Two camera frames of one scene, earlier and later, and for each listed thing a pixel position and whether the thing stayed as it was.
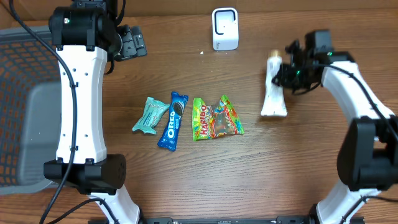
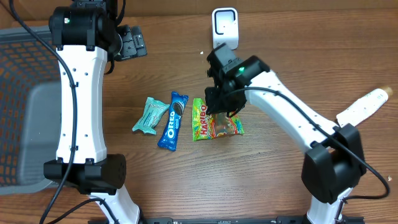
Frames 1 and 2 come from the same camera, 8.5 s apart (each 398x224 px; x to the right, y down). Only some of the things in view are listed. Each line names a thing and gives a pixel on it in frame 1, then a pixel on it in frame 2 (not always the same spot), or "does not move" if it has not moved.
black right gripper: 281,79 → 213,106
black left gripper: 135,44 does not move
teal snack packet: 153,111 does not move
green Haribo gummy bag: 211,121 does not move
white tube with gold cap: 274,104 → 364,108
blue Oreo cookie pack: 178,104 does not move
